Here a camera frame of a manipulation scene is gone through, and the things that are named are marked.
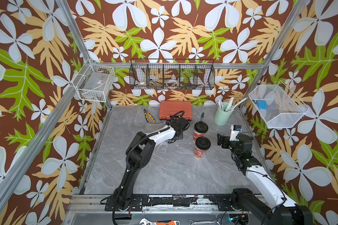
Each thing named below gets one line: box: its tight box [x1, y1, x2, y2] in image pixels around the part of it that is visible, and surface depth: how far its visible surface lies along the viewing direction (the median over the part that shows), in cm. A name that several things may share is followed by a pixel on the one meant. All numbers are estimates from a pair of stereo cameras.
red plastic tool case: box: [158, 100, 193, 121], surface depth 118 cm
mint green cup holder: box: [214, 102, 233, 126], surface depth 104 cm
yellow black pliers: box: [143, 108, 157, 123], surface depth 114 cm
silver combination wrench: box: [187, 219, 221, 225], surface depth 70 cm
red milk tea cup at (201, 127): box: [192, 120, 209, 143], surface depth 87 cm
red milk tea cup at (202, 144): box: [194, 136, 211, 160], surface depth 80 cm
